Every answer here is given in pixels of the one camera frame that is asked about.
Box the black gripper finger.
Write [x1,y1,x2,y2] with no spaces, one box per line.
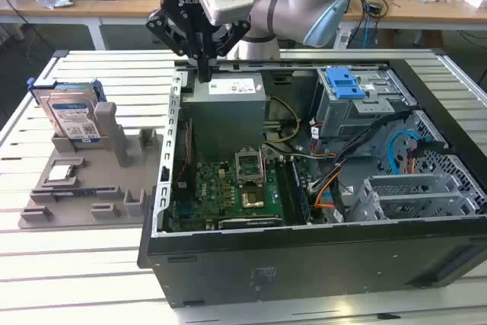
[145,8,206,83]
[204,19,251,83]

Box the hard disk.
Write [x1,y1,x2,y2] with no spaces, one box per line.
[27,78,107,149]

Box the blue data wire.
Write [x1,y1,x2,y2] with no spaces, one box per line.
[387,129,429,176]

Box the metal disk bay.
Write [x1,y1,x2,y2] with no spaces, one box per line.
[348,172,479,223]

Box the grey power supply unit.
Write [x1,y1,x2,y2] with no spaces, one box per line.
[181,72,267,162]

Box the blue plastic latch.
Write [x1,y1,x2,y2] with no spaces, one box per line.
[326,68,367,100]

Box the metal CPU socket cover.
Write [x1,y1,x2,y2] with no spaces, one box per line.
[234,146,266,188]

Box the metal drive cage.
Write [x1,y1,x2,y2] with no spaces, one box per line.
[310,66,418,147]

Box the grey-brown parts rack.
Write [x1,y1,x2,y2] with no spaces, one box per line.
[18,100,165,230]

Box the green motherboard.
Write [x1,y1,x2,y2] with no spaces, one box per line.
[173,148,328,233]

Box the CPU socket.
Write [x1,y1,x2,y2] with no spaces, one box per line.
[241,190,267,210]

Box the RAM stick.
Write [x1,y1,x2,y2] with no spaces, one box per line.
[291,157,315,223]
[41,186,117,196]

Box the silver CPU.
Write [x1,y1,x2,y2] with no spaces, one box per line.
[48,166,74,182]

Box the black graphics card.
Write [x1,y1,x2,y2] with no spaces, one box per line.
[205,215,285,231]

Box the black PC case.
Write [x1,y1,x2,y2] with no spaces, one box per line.
[137,47,487,309]

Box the wooden desk white frame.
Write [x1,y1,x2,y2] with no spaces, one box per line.
[88,0,487,50]
[0,0,102,52]

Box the yellow and black wire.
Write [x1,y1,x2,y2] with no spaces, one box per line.
[264,95,301,145]

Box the black wire bundle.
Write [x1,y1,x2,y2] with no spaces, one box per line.
[334,110,414,168]

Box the orange wire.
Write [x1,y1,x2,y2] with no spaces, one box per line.
[314,167,343,210]

